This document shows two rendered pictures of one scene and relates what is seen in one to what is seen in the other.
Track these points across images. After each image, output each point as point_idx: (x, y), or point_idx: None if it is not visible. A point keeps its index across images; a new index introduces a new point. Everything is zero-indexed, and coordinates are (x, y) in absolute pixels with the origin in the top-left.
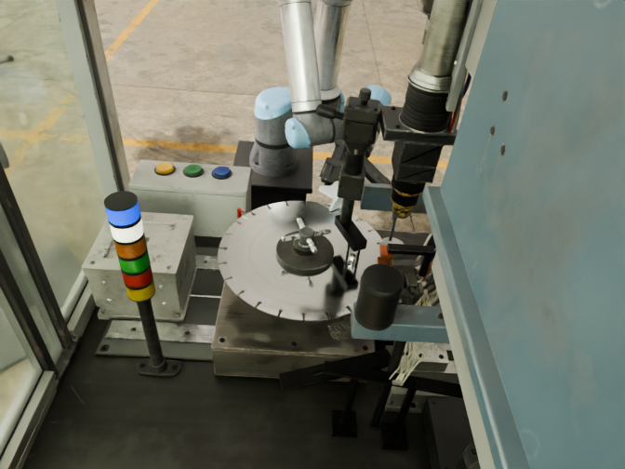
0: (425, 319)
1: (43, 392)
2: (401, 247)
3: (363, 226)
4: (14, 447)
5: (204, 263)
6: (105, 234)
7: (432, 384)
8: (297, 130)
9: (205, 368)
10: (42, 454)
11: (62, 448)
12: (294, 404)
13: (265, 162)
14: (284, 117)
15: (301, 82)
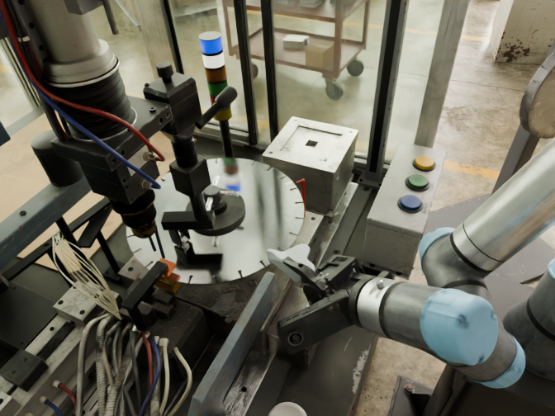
0: (31, 202)
1: (234, 133)
2: (151, 273)
3: (225, 273)
4: (207, 125)
5: (327, 220)
6: (326, 126)
7: (34, 254)
8: (427, 235)
9: None
10: (207, 143)
11: (206, 148)
12: None
13: (514, 308)
14: (554, 286)
15: (486, 200)
